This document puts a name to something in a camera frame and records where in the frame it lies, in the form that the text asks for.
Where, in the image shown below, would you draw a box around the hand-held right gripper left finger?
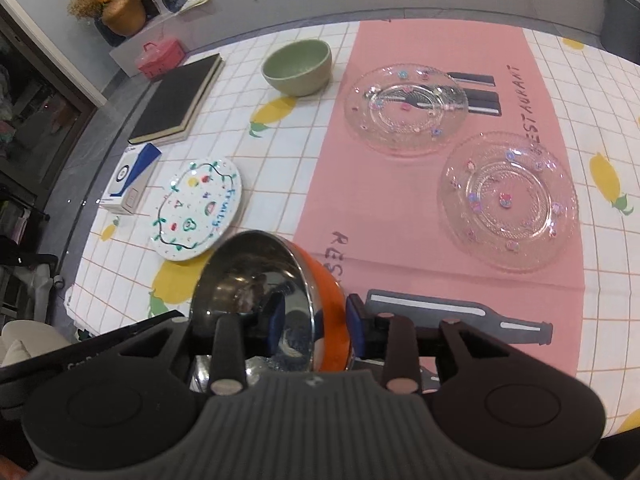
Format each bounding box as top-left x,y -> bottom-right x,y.
117,300 -> 289,395

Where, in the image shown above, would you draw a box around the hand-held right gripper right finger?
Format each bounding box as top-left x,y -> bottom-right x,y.
345,294 -> 502,394

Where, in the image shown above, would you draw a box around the orange steel bowl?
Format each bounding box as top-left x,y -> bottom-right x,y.
190,230 -> 357,397

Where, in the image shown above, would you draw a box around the clear glass plate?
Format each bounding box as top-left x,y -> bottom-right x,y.
437,131 -> 581,273
344,64 -> 470,157

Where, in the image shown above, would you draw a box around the beige cushion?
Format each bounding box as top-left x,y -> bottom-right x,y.
0,320 -> 71,368

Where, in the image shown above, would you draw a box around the pink printed table mat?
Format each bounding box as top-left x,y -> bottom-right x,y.
292,20 -> 586,377

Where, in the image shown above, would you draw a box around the white painted plate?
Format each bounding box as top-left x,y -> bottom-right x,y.
149,157 -> 243,262

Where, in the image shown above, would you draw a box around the blue and white box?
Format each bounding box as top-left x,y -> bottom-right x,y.
97,143 -> 162,216

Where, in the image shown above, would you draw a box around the dark glass cabinet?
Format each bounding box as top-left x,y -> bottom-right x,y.
0,10 -> 101,311

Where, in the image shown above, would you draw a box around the black book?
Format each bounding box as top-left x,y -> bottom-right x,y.
128,53 -> 225,146

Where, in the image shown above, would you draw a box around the green ceramic bowl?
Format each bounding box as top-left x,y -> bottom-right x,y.
261,40 -> 333,97

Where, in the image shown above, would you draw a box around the pink plastic case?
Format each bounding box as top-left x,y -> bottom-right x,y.
137,39 -> 187,81

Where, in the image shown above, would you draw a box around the dark blue vase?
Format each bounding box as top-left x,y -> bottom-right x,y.
94,16 -> 127,47

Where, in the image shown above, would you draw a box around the gold round vase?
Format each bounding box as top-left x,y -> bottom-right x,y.
101,0 -> 147,37

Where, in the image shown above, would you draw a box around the dried yellow flowers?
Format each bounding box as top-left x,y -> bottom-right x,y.
67,0 -> 113,22

